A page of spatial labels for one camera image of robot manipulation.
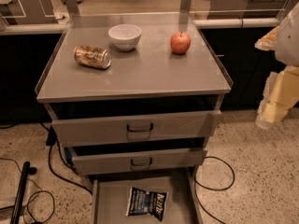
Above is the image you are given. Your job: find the black floor cable left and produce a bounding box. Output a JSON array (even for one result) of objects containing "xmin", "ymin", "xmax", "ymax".
[{"xmin": 38, "ymin": 121, "xmax": 93, "ymax": 196}]

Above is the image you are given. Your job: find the gold soda can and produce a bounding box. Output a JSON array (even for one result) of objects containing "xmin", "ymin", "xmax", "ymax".
[{"xmin": 74, "ymin": 45, "xmax": 112, "ymax": 70}]

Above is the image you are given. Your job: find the red apple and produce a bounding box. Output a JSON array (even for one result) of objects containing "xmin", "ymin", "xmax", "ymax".
[{"xmin": 170, "ymin": 32, "xmax": 191, "ymax": 55}]

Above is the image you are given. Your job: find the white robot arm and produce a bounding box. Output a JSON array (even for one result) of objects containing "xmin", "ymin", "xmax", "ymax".
[{"xmin": 255, "ymin": 4, "xmax": 299, "ymax": 129}]

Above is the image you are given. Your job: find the blue chip bag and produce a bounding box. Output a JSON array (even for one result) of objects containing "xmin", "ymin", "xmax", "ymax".
[{"xmin": 126, "ymin": 187, "xmax": 168, "ymax": 222}]

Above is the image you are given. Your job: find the black floor cable right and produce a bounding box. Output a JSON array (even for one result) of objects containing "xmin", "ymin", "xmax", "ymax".
[{"xmin": 193, "ymin": 156, "xmax": 236, "ymax": 224}]

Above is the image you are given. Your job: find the white ceramic bowl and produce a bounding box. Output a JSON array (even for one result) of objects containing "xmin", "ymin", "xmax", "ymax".
[{"xmin": 108, "ymin": 24, "xmax": 142, "ymax": 51}]

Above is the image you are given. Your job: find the thin black looped cable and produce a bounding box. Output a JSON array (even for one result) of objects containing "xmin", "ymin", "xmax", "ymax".
[{"xmin": 0, "ymin": 156, "xmax": 56, "ymax": 224}]

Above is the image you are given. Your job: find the black floor cable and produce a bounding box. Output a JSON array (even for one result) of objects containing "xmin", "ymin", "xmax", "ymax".
[
  {"xmin": 38, "ymin": 121, "xmax": 93, "ymax": 196},
  {"xmin": 193, "ymin": 156, "xmax": 236, "ymax": 224}
]

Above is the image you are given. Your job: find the black pole stand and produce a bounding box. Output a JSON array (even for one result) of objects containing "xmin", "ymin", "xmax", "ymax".
[{"xmin": 10, "ymin": 161, "xmax": 36, "ymax": 224}]

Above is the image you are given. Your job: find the middle grey drawer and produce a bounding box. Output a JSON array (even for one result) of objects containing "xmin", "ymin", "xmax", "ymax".
[{"xmin": 72, "ymin": 148, "xmax": 206, "ymax": 175}]

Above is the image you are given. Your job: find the top grey drawer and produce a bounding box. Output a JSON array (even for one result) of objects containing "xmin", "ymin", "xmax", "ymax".
[{"xmin": 52, "ymin": 110, "xmax": 221, "ymax": 147}]

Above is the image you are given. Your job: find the bottom grey drawer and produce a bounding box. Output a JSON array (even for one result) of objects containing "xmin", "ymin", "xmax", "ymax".
[{"xmin": 90, "ymin": 169, "xmax": 203, "ymax": 224}]

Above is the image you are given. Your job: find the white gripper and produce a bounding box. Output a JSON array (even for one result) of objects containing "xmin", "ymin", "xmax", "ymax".
[{"xmin": 254, "ymin": 26, "xmax": 299, "ymax": 130}]

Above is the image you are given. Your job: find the grey drawer cabinet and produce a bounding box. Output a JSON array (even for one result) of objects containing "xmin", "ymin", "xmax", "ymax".
[{"xmin": 36, "ymin": 13, "xmax": 231, "ymax": 179}]

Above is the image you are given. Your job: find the grey drawer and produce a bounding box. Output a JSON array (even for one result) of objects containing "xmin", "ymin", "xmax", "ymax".
[
  {"xmin": 52, "ymin": 110, "xmax": 221, "ymax": 147},
  {"xmin": 90, "ymin": 169, "xmax": 203, "ymax": 224},
  {"xmin": 72, "ymin": 148, "xmax": 206, "ymax": 175}
]

